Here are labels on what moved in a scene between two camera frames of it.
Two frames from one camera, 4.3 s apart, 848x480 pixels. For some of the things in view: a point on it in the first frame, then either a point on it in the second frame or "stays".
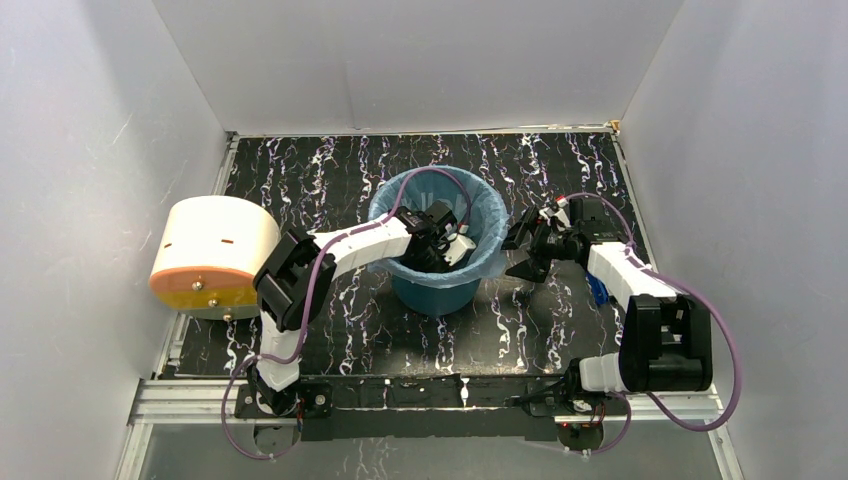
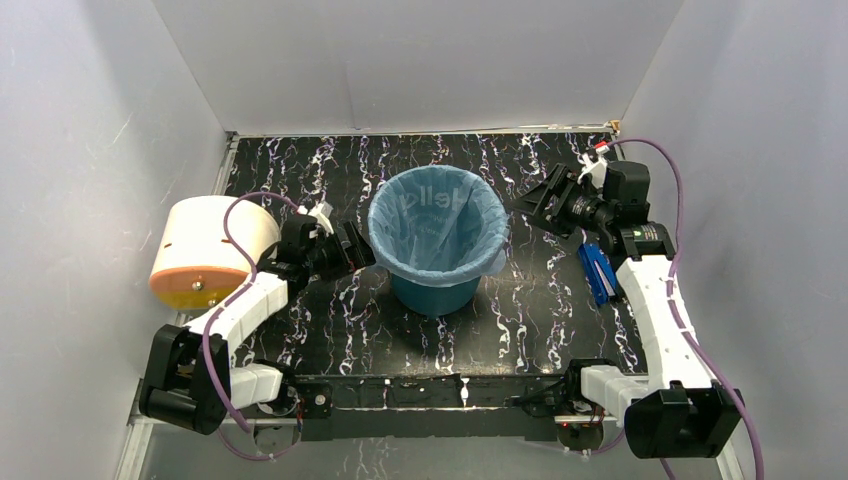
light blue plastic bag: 478,210 stays
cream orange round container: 206,254 stays
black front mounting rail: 415,408 stays
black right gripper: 533,268 → 534,201
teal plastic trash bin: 435,301 stays
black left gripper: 439,253 → 358,256
